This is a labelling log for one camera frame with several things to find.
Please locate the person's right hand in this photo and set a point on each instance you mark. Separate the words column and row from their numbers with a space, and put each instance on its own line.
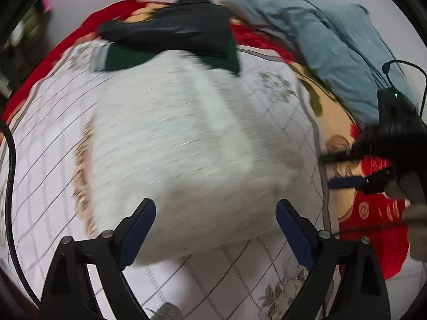
column 417, row 226

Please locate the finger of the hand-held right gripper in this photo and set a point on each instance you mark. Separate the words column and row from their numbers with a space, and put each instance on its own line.
column 347, row 183
column 340, row 156

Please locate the green jacket with striped cuffs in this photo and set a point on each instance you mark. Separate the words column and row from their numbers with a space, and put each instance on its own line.
column 123, row 58

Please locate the white tweed jacket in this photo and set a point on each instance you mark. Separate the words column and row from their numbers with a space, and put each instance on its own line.
column 183, row 156

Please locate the white floral lattice cloth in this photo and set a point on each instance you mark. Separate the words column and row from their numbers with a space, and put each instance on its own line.
column 50, row 173

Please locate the row of hanging clothes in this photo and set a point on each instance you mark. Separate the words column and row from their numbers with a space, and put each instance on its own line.
column 26, row 30

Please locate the black leather jacket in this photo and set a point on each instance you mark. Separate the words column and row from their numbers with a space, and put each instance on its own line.
column 180, row 23

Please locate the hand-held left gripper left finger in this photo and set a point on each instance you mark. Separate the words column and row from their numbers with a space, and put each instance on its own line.
column 135, row 236

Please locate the red floral blanket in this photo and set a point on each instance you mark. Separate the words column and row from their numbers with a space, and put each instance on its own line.
column 377, row 243

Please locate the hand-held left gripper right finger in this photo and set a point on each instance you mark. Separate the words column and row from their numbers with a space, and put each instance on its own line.
column 297, row 236

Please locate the blue-grey blanket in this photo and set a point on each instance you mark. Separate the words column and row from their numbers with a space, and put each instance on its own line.
column 333, row 46

